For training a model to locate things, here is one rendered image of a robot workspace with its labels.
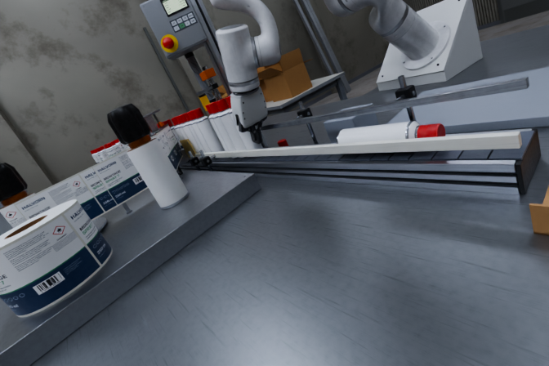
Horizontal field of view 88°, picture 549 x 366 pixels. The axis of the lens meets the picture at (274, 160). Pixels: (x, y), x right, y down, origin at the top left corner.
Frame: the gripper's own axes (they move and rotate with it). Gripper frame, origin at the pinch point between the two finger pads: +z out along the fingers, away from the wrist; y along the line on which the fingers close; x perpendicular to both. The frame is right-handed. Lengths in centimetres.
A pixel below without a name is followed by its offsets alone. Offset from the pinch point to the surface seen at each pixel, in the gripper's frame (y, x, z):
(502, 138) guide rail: 5, 59, -18
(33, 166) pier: 71, -440, 131
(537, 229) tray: 13, 66, -13
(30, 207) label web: 58, -33, 2
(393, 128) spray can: 1.4, 43.3, -14.1
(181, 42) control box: -4.9, -37.3, -25.9
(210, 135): 0.9, -27.5, 6.4
